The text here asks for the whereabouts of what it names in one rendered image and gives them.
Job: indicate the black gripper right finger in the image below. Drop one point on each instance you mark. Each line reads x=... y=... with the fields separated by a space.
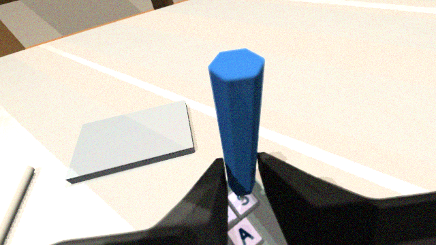
x=313 y=211

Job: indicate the pale grey flat slab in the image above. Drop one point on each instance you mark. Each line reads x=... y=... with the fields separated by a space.
x=132 y=140

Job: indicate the keyboard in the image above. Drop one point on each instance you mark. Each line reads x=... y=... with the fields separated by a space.
x=251 y=220

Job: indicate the white and yellow cylinder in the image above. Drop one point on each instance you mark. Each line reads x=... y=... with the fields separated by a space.
x=12 y=195

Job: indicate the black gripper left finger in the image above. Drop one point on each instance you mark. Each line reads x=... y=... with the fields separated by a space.
x=199 y=218

